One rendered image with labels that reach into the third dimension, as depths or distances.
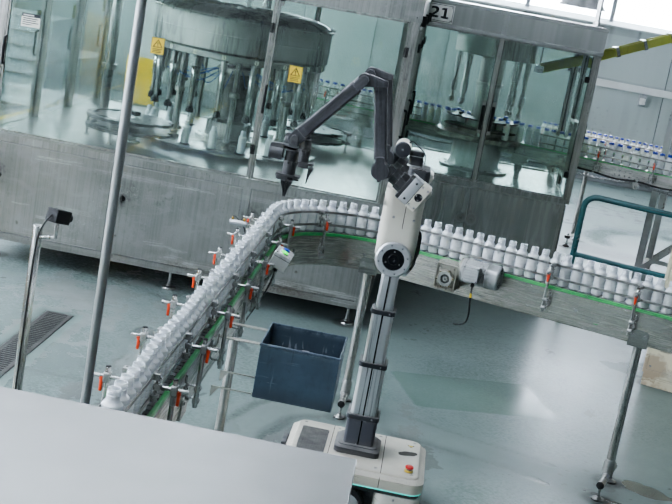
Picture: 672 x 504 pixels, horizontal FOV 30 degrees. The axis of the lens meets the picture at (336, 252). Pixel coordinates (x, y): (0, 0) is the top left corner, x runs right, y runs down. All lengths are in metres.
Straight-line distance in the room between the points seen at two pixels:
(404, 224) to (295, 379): 1.01
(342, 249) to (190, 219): 2.11
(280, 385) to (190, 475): 4.18
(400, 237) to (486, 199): 4.95
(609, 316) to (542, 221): 4.01
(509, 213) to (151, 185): 3.20
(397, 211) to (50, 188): 3.94
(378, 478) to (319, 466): 4.95
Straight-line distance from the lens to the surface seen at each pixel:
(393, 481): 5.64
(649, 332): 6.49
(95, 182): 8.81
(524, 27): 10.26
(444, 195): 10.39
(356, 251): 6.81
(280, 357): 4.79
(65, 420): 0.70
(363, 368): 5.68
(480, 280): 6.51
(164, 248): 8.77
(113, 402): 3.47
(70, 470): 0.64
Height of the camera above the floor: 2.35
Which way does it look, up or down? 12 degrees down
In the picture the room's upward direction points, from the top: 10 degrees clockwise
